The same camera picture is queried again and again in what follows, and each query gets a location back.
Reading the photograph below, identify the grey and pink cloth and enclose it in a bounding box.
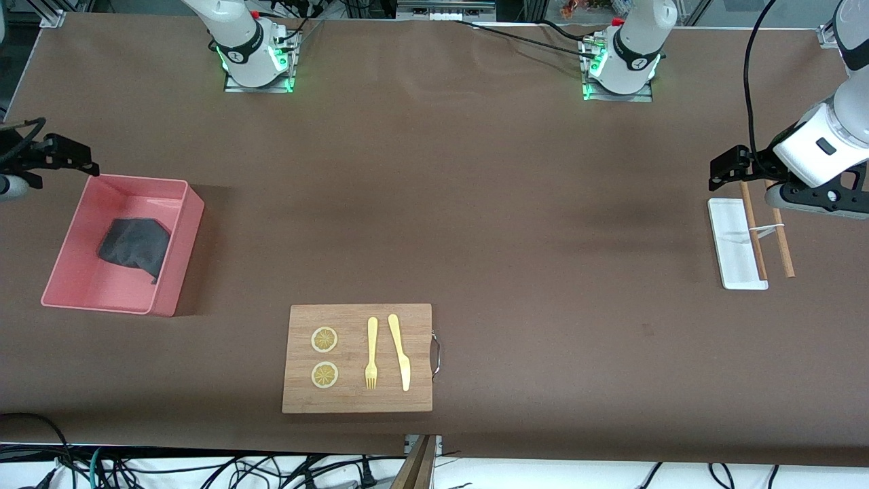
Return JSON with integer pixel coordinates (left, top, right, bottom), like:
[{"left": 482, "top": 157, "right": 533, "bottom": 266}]
[{"left": 97, "top": 217, "right": 172, "bottom": 285}]

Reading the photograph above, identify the black cable across table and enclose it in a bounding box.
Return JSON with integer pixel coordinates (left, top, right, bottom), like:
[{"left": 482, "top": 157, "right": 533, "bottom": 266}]
[{"left": 448, "top": 19, "right": 602, "bottom": 60}]

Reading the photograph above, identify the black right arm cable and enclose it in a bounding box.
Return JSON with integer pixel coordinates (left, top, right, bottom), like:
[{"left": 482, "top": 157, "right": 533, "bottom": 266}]
[{"left": 0, "top": 118, "right": 46, "bottom": 165}]

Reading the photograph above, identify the grey power strip box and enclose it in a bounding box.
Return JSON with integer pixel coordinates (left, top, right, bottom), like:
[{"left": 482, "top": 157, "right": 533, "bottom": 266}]
[{"left": 396, "top": 0, "right": 498, "bottom": 21}]

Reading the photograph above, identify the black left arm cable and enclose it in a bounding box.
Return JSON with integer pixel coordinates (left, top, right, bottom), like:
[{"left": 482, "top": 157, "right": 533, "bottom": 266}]
[{"left": 745, "top": 0, "right": 778, "bottom": 164}]

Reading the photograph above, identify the brown table cover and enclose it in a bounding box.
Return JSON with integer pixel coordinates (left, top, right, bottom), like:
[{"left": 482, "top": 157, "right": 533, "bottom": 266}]
[{"left": 0, "top": 12, "right": 869, "bottom": 469}]

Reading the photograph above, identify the wooden cutting board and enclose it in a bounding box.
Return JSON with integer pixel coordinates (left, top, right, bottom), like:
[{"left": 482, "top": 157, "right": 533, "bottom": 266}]
[{"left": 282, "top": 304, "right": 434, "bottom": 414}]

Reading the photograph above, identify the pink plastic bin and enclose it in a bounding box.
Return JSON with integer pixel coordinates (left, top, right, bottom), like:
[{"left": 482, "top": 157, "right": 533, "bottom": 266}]
[{"left": 41, "top": 173, "right": 206, "bottom": 318}]

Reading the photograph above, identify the wooden plank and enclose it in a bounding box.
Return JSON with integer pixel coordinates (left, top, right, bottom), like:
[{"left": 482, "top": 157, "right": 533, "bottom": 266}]
[{"left": 390, "top": 435, "right": 439, "bottom": 489}]

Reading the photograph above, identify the yellow plastic fork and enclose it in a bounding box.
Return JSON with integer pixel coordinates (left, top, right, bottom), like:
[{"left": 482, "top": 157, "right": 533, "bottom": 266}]
[{"left": 365, "top": 316, "right": 379, "bottom": 391}]

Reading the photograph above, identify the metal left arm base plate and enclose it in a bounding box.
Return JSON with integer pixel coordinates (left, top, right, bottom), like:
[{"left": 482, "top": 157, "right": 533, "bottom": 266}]
[{"left": 582, "top": 37, "right": 654, "bottom": 103}]

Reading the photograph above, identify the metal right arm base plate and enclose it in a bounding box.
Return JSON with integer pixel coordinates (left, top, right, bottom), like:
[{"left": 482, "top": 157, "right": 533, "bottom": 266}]
[{"left": 223, "top": 27, "right": 297, "bottom": 94}]

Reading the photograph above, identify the yellow plastic knife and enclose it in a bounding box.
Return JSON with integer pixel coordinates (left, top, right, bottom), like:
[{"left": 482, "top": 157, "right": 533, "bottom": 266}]
[{"left": 388, "top": 313, "right": 411, "bottom": 393}]

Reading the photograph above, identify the white rectangular tray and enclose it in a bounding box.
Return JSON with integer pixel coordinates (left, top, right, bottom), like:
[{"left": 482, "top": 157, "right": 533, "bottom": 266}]
[{"left": 707, "top": 198, "right": 770, "bottom": 291}]

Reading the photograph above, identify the black floor cable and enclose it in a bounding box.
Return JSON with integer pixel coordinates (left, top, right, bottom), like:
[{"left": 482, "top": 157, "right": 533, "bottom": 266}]
[{"left": 0, "top": 412, "right": 72, "bottom": 489}]

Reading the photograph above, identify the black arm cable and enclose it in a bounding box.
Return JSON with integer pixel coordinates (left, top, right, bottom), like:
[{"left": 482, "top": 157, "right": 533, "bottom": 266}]
[
  {"left": 0, "top": 118, "right": 46, "bottom": 165},
  {"left": 745, "top": 0, "right": 778, "bottom": 164}
]

